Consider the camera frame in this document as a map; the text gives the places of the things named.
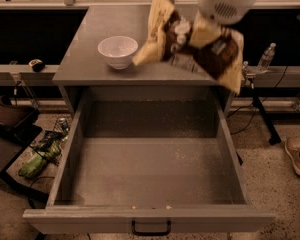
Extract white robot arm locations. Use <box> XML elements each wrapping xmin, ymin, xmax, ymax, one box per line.
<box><xmin>190</xmin><ymin>0</ymin><xmax>256</xmax><ymax>48</ymax></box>

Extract open grey top drawer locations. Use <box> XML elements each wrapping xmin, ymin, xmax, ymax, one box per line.
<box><xmin>23</xmin><ymin>91</ymin><xmax>275</xmax><ymax>234</ymax></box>

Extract brown chip bag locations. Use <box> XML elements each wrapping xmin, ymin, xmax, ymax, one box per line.
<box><xmin>133</xmin><ymin>0</ymin><xmax>244</xmax><ymax>94</ymax></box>

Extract dark chair left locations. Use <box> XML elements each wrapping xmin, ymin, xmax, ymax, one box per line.
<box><xmin>0</xmin><ymin>96</ymin><xmax>48</xmax><ymax>203</ymax></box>

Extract clear plastic water bottle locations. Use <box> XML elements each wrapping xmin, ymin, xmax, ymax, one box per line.
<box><xmin>257</xmin><ymin>43</ymin><xmax>276</xmax><ymax>74</ymax></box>

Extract black wire basket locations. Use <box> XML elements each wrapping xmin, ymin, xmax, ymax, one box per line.
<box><xmin>30</xmin><ymin>121</ymin><xmax>69</xmax><ymax>162</ymax></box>

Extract grey cabinet with counter top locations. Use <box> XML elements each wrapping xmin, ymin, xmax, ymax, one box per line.
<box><xmin>53</xmin><ymin>4</ymin><xmax>243</xmax><ymax>113</ymax></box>

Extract small black yellow device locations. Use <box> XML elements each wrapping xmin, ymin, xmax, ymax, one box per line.
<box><xmin>28</xmin><ymin>59</ymin><xmax>45</xmax><ymax>73</ymax></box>

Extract tan sneaker shoe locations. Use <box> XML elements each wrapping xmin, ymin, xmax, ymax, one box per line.
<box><xmin>285</xmin><ymin>138</ymin><xmax>300</xmax><ymax>176</ymax></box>

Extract green snack bag on floor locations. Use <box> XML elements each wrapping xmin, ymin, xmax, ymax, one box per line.
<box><xmin>18</xmin><ymin>141</ymin><xmax>61</xmax><ymax>179</ymax></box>

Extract black tripod stand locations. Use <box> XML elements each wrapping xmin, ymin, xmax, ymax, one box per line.
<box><xmin>242</xmin><ymin>61</ymin><xmax>281</xmax><ymax>145</ymax></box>

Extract black drawer handle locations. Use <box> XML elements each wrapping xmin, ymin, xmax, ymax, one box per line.
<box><xmin>131</xmin><ymin>220</ymin><xmax>171</xmax><ymax>237</ymax></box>

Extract yellow foam-padded gripper finger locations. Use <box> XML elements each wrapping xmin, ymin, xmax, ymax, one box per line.
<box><xmin>189</xmin><ymin>13</ymin><xmax>221</xmax><ymax>48</ymax></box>

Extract soda can on floor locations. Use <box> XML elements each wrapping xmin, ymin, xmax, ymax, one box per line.
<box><xmin>57</xmin><ymin>117</ymin><xmax>70</xmax><ymax>135</ymax></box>

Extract white ceramic bowl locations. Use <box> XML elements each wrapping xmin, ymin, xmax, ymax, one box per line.
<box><xmin>98</xmin><ymin>36</ymin><xmax>138</xmax><ymax>70</ymax></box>

